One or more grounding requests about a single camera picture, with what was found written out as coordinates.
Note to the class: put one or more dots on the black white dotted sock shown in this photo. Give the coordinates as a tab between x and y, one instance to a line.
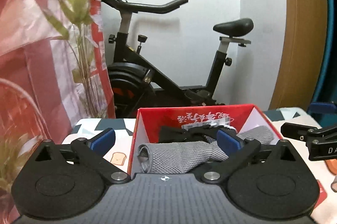
208	133

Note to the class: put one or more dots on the red strawberry cardboard box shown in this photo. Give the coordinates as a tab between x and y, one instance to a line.
186	124

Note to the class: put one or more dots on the orange object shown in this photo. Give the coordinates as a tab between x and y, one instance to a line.
332	166

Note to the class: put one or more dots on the black eye mask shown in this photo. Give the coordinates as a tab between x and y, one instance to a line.
174	135

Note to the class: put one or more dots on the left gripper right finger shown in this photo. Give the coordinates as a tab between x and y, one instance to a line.
240	149

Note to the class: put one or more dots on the grey mesh cloth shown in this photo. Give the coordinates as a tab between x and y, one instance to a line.
173	158

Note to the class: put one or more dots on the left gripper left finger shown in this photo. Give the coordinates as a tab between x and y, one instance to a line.
90	153

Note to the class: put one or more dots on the wooden door frame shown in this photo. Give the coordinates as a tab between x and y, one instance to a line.
302	55

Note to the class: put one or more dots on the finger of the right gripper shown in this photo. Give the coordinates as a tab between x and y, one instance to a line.
323	111
299	132

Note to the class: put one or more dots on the red plant print curtain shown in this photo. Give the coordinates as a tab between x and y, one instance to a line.
53	74

